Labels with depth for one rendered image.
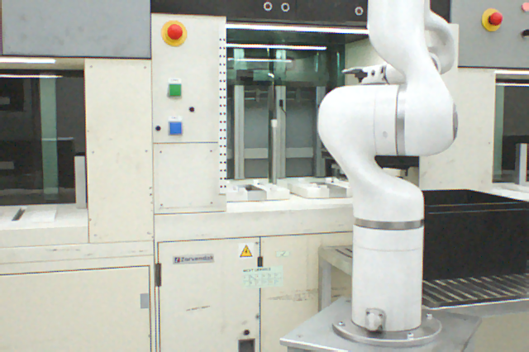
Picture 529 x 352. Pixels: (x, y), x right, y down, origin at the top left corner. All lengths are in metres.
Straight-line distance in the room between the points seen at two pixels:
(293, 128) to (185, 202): 1.10
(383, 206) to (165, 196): 0.79
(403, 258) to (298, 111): 1.71
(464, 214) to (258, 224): 0.58
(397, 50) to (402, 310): 0.44
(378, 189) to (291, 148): 1.67
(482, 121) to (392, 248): 1.04
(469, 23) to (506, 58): 0.17
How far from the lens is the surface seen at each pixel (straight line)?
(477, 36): 2.02
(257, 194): 1.93
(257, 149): 2.63
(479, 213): 1.50
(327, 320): 1.17
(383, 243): 1.05
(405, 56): 1.08
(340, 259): 1.65
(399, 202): 1.04
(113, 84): 1.66
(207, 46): 1.70
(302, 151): 2.70
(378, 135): 1.03
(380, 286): 1.06
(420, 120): 1.02
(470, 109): 2.00
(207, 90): 1.69
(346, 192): 2.03
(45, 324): 1.74
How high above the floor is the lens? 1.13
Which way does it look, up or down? 6 degrees down
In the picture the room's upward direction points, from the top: straight up
